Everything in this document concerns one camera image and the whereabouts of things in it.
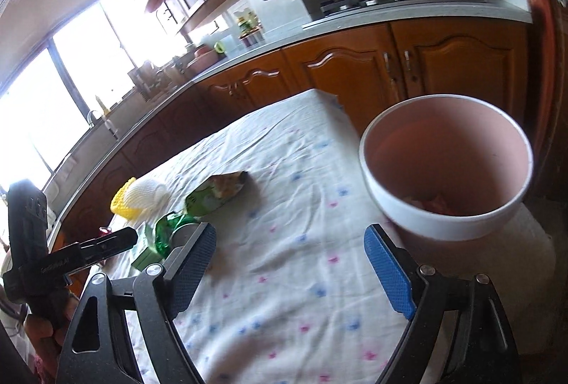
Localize gas stove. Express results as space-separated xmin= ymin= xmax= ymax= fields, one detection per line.
xmin=304 ymin=0 xmax=490 ymax=30

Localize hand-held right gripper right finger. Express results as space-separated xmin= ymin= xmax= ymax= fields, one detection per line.
xmin=364 ymin=224 xmax=522 ymax=384

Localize grey kitchen countertop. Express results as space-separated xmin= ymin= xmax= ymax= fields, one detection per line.
xmin=44 ymin=0 xmax=533 ymax=243

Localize pink bin with white rim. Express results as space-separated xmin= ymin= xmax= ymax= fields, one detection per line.
xmin=359 ymin=95 xmax=534 ymax=242

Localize white foam fruit net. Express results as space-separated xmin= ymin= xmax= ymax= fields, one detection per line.
xmin=124 ymin=178 xmax=170 ymax=216

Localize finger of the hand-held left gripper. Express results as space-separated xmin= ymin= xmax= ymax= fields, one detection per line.
xmin=75 ymin=227 xmax=138 ymax=268

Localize chrome sink faucet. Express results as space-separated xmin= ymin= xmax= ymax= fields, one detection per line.
xmin=87 ymin=108 xmax=120 ymax=141

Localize green carton box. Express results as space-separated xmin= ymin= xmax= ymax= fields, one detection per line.
xmin=131 ymin=245 xmax=166 ymax=272

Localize person's left hand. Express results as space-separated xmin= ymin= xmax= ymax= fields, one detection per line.
xmin=23 ymin=290 xmax=83 ymax=369

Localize green snack wrapper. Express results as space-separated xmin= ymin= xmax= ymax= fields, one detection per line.
xmin=185 ymin=171 xmax=249 ymax=219

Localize yellow seasoning bottles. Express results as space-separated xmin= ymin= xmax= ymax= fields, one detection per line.
xmin=237 ymin=13 xmax=261 ymax=34

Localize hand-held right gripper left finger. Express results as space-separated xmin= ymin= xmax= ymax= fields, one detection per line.
xmin=55 ymin=222 xmax=218 ymax=384

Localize yellow foam fruit net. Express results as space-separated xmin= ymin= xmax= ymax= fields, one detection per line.
xmin=110 ymin=177 xmax=143 ymax=220

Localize wooden base cabinets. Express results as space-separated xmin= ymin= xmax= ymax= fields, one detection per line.
xmin=58 ymin=17 xmax=530 ymax=234

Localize floral white tablecloth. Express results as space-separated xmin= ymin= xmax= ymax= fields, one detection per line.
xmin=86 ymin=88 xmax=444 ymax=384

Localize kitchen window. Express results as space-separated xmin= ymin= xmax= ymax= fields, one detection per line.
xmin=0 ymin=0 xmax=189 ymax=191

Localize dish rack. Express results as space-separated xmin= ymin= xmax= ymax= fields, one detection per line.
xmin=128 ymin=59 xmax=179 ymax=101

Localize crushed green can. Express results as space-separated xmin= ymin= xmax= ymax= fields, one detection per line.
xmin=154 ymin=212 xmax=199 ymax=259

